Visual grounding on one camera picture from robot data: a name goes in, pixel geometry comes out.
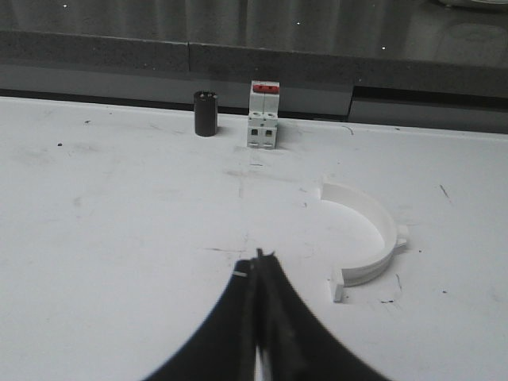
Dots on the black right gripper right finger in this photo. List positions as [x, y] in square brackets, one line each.
[293, 344]

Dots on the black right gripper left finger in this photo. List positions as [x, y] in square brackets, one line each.
[224, 345]

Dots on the white half clamp piece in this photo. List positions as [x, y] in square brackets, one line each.
[375, 238]

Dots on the dark cylindrical pipe coupling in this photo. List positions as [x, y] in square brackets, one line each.
[205, 113]

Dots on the grey stone counter shelf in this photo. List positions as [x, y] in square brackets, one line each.
[410, 63]

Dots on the white circuit breaker red switch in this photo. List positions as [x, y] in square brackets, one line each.
[263, 114]

